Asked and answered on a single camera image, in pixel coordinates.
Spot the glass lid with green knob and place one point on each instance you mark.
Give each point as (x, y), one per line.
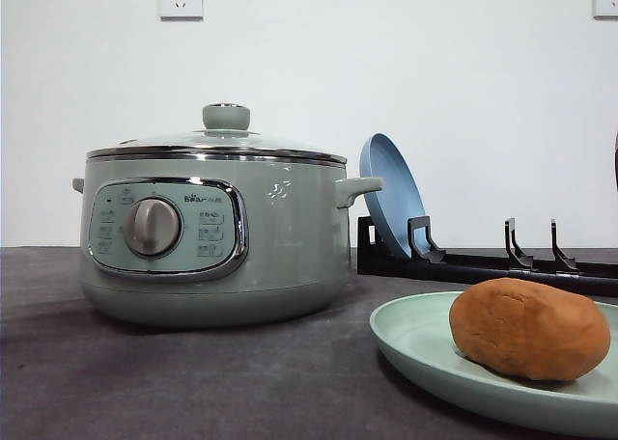
(226, 131)

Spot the green plate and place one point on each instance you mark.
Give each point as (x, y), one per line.
(417, 327)

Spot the brown potato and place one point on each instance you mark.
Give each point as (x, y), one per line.
(529, 328)

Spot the blue plate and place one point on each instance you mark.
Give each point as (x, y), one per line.
(399, 198)

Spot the black plate rack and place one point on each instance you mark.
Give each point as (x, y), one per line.
(429, 265)

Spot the green electric steamer pot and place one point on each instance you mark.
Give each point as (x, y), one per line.
(215, 241)

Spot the dark red plate edge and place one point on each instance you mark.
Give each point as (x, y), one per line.
(615, 161)

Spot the grey table mat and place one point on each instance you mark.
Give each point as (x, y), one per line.
(71, 371)

